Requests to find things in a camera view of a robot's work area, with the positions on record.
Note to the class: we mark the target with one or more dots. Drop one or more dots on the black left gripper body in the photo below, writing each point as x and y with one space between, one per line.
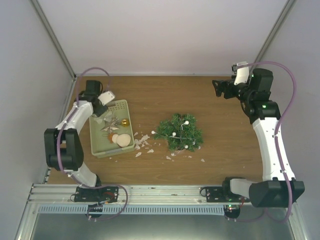
99 112

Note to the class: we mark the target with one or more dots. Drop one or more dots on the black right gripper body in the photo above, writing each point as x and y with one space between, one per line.
229 94

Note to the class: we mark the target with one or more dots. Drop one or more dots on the silver mesh ribbon bow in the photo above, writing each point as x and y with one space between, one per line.
108 117

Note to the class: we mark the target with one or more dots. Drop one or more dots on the small green christmas tree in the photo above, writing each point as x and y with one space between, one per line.
179 130

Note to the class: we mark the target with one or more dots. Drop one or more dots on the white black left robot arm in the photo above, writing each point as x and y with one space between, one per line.
63 148

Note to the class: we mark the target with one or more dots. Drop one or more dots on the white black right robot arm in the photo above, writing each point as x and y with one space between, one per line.
279 187

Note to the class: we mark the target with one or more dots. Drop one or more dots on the silver glitter star ornament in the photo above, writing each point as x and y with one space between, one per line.
110 126

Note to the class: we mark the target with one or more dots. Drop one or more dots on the light green perforated plastic basket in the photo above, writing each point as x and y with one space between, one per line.
101 147

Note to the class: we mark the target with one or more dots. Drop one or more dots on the gold bauble ornament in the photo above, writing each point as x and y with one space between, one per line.
125 122

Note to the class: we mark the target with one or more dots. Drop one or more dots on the beige snowman ornament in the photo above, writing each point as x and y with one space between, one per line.
122 140

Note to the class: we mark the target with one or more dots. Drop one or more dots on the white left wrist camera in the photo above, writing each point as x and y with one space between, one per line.
106 97

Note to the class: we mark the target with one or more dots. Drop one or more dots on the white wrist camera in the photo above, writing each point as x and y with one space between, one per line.
106 97
241 71

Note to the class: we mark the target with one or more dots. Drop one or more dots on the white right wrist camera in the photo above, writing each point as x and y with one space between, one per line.
241 71

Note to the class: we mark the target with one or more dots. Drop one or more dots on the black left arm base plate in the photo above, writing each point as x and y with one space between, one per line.
107 194

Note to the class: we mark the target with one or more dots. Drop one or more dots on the aluminium front mounting rail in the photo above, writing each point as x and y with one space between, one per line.
137 194

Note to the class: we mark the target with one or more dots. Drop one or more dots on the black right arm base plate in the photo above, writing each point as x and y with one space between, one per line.
215 194

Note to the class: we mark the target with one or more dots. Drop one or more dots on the grey slotted cable duct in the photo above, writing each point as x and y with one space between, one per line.
138 209

